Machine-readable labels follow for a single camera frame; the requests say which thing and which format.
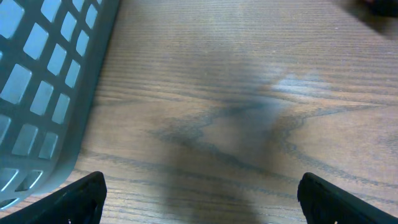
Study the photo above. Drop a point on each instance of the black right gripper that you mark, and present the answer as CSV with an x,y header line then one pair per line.
x,y
384,8

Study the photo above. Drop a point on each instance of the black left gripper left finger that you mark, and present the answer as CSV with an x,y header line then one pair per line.
x,y
80,202

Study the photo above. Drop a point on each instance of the dark grey plastic basket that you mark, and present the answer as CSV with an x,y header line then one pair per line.
x,y
52,52

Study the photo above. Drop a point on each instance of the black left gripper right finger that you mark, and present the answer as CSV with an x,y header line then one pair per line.
x,y
323,202

